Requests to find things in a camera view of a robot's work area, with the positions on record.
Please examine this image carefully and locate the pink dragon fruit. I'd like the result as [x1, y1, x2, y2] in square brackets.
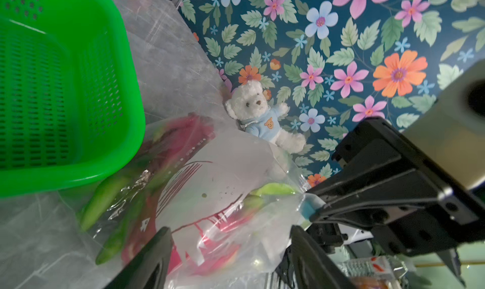
[79, 114, 300, 276]

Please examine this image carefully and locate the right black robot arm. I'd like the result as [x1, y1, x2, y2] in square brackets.
[311, 61, 484, 256]

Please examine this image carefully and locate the white teddy bear blue shirt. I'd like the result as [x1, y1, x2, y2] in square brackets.
[225, 80, 306, 154]

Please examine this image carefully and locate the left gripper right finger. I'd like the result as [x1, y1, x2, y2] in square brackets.
[290, 225, 356, 289]

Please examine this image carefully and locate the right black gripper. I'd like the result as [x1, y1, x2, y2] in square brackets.
[309, 118, 484, 256]

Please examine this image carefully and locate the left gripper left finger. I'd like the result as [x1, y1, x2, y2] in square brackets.
[104, 227, 173, 289]

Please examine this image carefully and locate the clear zip-top bag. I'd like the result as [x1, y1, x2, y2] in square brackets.
[60, 114, 327, 289]

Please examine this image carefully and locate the green plastic basket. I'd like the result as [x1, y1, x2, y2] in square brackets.
[1, 0, 145, 198]

